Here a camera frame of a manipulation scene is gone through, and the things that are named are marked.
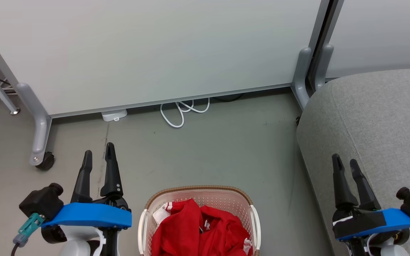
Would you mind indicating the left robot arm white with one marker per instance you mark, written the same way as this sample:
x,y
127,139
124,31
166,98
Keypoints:
x,y
80,243

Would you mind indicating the grey fabric sofa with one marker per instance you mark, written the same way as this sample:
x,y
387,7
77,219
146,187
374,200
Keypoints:
x,y
376,117

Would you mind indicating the black castor wheel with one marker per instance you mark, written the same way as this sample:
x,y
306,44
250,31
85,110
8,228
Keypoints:
x,y
46,161

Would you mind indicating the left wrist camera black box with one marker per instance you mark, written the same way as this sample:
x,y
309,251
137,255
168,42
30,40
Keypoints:
x,y
43,201

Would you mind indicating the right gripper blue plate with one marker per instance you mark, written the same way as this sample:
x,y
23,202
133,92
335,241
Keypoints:
x,y
365,222

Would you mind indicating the narrow white partition panel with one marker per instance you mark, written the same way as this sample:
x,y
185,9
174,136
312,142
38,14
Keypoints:
x,y
383,35

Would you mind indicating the white power adapter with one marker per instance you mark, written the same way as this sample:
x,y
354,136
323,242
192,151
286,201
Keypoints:
x,y
114,115

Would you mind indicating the grey partition foot with castor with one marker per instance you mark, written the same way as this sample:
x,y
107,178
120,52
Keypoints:
x,y
41,124

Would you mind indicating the woven plastic laundry basket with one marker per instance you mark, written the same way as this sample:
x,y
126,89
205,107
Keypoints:
x,y
226,199

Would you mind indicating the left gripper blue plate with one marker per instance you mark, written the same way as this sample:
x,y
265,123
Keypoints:
x,y
91,215

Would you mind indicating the wide white partition panel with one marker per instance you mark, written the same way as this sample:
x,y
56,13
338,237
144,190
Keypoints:
x,y
155,46

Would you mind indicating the red garment with white trim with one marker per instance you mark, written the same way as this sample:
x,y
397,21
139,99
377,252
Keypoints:
x,y
180,231
226,231

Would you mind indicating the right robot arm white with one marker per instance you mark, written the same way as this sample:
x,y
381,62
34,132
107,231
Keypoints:
x,y
386,249

